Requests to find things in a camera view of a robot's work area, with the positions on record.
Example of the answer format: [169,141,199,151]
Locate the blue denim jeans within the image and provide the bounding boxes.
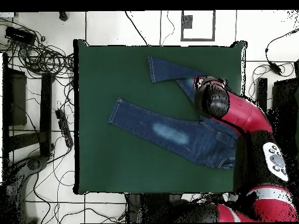
[107,55,244,170]

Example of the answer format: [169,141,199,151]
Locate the black flat box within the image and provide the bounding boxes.
[272,79,299,117]
[2,66,28,127]

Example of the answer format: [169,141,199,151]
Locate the black upright bar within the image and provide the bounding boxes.
[256,78,269,110]
[39,73,54,158]

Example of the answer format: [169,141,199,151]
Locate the dark green table cloth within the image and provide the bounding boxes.
[73,39,247,195]

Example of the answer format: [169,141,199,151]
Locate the black power strip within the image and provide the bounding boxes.
[55,108,74,148]

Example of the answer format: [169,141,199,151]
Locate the black power adapter box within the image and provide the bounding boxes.
[4,26,37,46]

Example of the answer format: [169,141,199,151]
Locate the grey square floor frame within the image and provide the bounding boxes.
[180,10,216,42]

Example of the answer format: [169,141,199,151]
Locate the thin black floor cable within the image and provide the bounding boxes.
[160,10,176,47]

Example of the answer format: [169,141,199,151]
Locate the black cable with inline adapter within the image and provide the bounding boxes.
[265,29,299,76]

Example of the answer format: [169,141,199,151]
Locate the thick black floor cable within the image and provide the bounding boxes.
[124,10,150,47]

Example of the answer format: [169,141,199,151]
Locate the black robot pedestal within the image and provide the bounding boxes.
[124,193,183,223]

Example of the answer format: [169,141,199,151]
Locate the black cable tangle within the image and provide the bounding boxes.
[6,34,75,79]

